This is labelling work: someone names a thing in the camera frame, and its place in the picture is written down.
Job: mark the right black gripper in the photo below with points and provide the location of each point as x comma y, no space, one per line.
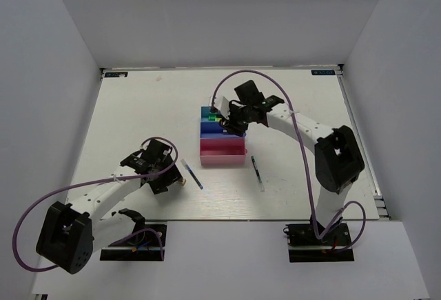
230,125

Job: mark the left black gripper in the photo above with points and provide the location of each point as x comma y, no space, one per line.
172,175

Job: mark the blue ink pen refill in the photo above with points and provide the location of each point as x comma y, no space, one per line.
191,173

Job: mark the green ink pen refill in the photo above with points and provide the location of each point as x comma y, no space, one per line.
256,170

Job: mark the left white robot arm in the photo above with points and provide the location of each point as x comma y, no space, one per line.
72,232

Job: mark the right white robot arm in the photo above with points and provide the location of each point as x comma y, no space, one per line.
338,160

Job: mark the light blue drawer container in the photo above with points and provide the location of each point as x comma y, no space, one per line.
206,112

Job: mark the dark blue drawer container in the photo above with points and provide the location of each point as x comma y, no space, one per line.
212,130

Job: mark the pink drawer container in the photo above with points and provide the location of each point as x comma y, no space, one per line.
222,152

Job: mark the right blue corner label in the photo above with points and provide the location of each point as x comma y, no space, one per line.
323,72

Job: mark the blue corner label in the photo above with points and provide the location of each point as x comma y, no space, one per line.
116,74
323,72

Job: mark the left blue corner label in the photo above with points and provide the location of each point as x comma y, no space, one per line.
116,74

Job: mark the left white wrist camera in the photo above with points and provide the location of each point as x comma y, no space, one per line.
167,150

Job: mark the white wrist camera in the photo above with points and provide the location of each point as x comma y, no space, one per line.
221,107
167,150

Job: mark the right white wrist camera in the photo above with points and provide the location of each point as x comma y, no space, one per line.
221,107

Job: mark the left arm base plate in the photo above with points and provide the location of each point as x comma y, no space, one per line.
144,246

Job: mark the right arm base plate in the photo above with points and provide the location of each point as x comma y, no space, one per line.
303,247

